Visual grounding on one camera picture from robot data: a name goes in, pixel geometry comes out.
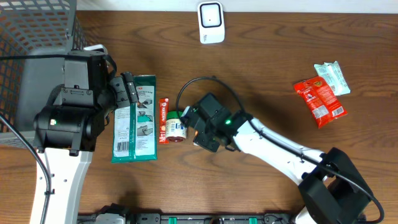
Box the green white gloves package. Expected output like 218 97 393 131
111 75 157 164

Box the green lid white jar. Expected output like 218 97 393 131
165 111 187 142

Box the red snack bag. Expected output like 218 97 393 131
294 77 348 129

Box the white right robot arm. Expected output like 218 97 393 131
182 93 373 223

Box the white barcode scanner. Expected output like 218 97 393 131
197 1 225 44

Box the mint green wipes pack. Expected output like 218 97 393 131
314 61 351 96

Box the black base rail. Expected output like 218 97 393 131
76 203 291 224

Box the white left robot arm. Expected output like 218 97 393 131
30 45 139 223

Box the grey plastic mesh basket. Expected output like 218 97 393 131
1 0 87 143

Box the red Nescafe stick sachet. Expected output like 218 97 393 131
159 98 169 144

